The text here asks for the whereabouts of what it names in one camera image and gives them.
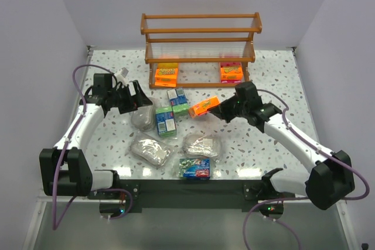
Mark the orange Scrub Mommy box back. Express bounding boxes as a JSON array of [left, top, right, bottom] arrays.
[[188, 96, 220, 118]]

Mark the orange pink Scrub Mommy box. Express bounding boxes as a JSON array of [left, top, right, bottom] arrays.
[[220, 61, 244, 83]]

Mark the orange Scrub Daddy box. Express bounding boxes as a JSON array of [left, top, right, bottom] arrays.
[[154, 63, 179, 88]]

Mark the blue green colourful sponge pack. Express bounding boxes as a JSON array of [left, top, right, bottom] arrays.
[[178, 157, 211, 180]]

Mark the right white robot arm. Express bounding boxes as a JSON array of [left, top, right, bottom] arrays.
[[209, 82, 355, 210]]

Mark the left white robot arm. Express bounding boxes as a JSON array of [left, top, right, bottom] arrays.
[[39, 73, 152, 197]]

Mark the wooden three-tier shelf rack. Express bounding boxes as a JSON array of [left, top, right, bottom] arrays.
[[140, 12, 263, 89]]

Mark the silver scourer pack upper left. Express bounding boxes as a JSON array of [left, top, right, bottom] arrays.
[[131, 98, 156, 132]]

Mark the silver scourer pack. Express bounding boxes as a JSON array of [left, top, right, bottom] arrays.
[[182, 133, 221, 159], [131, 98, 156, 132], [130, 132, 173, 167]]

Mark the silver scourer pack right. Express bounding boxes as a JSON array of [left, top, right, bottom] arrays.
[[182, 133, 221, 159]]

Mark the silver scourer pack lower left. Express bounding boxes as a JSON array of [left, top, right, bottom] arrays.
[[130, 132, 173, 167]]

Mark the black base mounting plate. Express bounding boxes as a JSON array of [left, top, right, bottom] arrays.
[[87, 179, 296, 214]]

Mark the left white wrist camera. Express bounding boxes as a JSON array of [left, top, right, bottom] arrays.
[[114, 67, 129, 85]]

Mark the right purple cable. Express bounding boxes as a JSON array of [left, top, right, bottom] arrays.
[[242, 88, 370, 250]]

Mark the purple cable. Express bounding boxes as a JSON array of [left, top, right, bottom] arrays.
[[51, 64, 134, 230], [242, 88, 370, 250]]

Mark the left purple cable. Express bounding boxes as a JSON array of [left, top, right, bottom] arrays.
[[51, 64, 134, 230]]

